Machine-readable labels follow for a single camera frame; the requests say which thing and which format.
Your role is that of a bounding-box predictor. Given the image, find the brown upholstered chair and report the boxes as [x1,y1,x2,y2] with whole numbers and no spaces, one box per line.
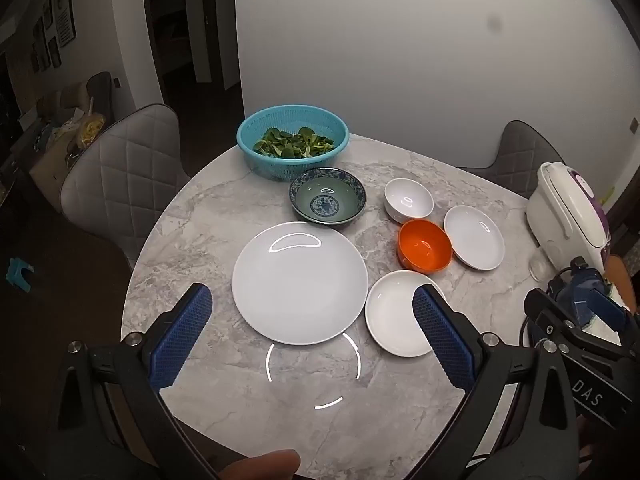
[86,71,117,111]

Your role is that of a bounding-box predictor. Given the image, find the dark grey chair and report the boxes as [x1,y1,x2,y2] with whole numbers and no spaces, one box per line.
[459,120,566,200]

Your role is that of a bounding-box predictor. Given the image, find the teal plastic colander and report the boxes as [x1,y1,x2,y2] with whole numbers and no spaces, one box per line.
[236,105,349,182]

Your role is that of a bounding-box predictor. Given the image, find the blue floral patterned bowl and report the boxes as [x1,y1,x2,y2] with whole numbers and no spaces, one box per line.
[289,167,368,227]

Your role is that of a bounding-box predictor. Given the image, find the large white plate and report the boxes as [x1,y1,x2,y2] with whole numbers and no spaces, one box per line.
[231,221,370,346]

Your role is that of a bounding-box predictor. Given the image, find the teal plastic stool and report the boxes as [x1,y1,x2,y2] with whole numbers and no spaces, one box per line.
[6,257,35,292]

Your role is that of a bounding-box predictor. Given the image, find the person's left hand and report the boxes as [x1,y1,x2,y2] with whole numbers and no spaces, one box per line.
[202,450,301,480]

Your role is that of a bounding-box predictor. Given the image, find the small white plate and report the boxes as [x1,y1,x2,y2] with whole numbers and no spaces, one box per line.
[443,205,506,272]
[364,269,452,359]

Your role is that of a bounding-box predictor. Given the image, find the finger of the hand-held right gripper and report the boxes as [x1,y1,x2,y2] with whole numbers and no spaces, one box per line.
[572,297,632,333]
[523,288,632,358]

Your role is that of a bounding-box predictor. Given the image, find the beige cabinet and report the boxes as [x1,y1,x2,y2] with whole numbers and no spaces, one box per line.
[29,147,76,208]

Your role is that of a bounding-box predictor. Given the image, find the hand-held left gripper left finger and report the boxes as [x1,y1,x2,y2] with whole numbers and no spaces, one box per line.
[42,282,221,480]

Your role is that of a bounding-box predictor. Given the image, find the green leafy vegetables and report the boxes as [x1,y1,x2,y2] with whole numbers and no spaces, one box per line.
[252,127,335,159]

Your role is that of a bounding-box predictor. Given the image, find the dark blue kitchen appliance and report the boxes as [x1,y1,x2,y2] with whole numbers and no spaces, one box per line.
[547,256,628,311]

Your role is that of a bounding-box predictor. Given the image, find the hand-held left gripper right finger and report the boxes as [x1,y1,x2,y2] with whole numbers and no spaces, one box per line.
[412,284,593,480]

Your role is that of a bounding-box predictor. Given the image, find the yellow plastic bag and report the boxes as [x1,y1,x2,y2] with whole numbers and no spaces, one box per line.
[74,112,107,150]

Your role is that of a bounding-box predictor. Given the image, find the large black picture frame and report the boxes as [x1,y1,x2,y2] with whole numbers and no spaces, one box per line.
[54,0,77,43]

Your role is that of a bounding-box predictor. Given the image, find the white rice cooker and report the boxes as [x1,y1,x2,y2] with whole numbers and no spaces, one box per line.
[526,161,612,273]

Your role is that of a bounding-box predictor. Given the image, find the orange bowl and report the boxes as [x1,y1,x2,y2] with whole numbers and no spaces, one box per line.
[397,219,453,274]

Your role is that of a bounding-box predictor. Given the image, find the light grey quilted chair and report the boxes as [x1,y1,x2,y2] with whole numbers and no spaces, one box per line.
[60,103,191,271]

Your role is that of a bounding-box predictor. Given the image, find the white bowl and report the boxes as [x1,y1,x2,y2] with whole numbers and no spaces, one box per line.
[384,178,434,225]

